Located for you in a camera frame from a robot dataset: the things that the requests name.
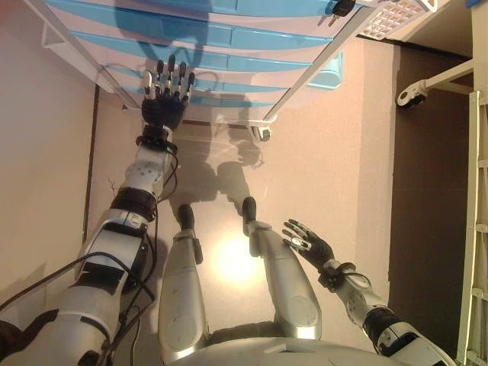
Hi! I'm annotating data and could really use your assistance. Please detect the white translucent side bin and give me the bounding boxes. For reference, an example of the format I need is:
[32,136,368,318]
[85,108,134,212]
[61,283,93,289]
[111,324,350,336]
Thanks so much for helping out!
[41,21,133,111]

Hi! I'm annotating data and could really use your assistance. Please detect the white perforated basket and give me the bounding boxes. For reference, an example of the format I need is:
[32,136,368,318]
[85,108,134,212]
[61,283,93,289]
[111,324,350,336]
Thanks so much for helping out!
[356,0,439,41]

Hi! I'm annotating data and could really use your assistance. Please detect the silver right robot leg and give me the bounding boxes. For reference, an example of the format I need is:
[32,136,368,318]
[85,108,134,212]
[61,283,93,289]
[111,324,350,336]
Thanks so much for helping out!
[242,196,323,340]

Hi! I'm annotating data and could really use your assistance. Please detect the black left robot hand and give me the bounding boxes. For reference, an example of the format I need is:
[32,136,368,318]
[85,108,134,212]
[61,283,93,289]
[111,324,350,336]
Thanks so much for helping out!
[140,54,196,130]

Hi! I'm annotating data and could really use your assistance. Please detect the white medical cart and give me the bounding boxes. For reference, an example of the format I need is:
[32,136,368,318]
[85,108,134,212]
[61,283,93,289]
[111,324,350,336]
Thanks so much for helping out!
[30,0,451,142]

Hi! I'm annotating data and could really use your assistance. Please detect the white slatted rail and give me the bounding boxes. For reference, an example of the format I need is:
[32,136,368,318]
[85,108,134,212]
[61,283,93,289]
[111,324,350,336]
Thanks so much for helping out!
[455,89,488,366]

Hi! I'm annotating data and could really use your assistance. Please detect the silver robot leg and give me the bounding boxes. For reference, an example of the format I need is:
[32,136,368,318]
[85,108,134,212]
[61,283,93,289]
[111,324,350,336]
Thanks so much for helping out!
[242,196,323,340]
[158,204,210,363]

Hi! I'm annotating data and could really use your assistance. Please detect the blue-lid waste bin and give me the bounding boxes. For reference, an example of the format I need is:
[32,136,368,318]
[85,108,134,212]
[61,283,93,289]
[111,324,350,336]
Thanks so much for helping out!
[304,51,344,92]

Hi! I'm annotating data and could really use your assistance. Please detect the silver left robot leg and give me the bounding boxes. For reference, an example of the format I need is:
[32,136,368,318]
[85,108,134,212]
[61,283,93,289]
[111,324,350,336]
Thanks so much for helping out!
[158,204,210,363]

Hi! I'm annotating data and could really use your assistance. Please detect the grey robot torso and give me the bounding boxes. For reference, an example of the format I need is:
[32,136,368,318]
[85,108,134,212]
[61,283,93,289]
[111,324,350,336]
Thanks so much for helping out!
[194,335,397,366]

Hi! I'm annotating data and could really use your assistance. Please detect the black cart keys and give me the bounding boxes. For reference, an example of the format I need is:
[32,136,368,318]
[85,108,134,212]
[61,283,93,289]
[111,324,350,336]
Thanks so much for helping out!
[318,0,356,27]

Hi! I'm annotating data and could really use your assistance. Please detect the blue white cart drawer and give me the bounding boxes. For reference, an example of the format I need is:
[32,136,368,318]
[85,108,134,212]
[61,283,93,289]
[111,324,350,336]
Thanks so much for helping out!
[56,18,336,53]
[41,0,344,24]
[114,72,302,96]
[129,93,285,115]
[87,47,317,75]

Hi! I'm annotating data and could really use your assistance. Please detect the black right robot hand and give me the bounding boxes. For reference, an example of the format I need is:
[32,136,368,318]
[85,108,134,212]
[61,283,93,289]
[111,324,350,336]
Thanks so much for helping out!
[281,219,335,271]

